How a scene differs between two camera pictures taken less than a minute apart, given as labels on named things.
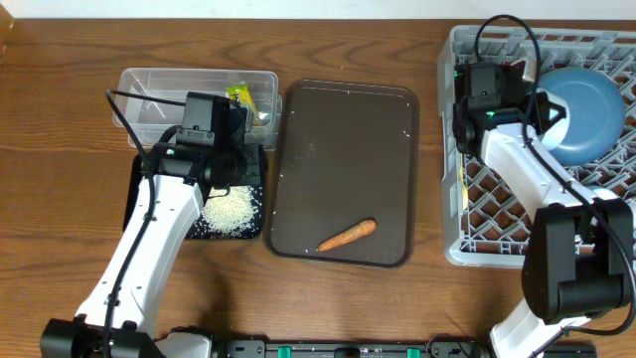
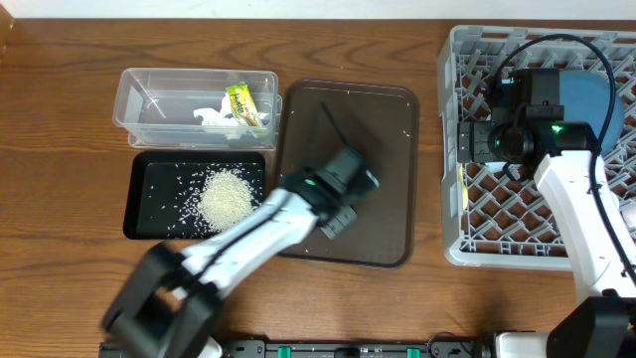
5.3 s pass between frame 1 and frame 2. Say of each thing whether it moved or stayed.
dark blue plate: stayed
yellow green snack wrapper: stayed
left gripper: moved
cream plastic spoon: stayed
